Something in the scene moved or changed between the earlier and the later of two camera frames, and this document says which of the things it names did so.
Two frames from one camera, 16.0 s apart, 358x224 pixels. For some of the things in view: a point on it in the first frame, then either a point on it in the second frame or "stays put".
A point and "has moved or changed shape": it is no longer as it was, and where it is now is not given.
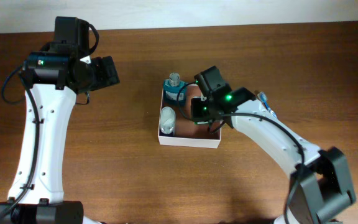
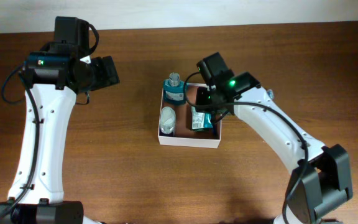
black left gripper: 104,78 stays put
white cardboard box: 188,134 stays put
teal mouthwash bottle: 171,88 stays put
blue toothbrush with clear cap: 263,98 has moved or changed shape
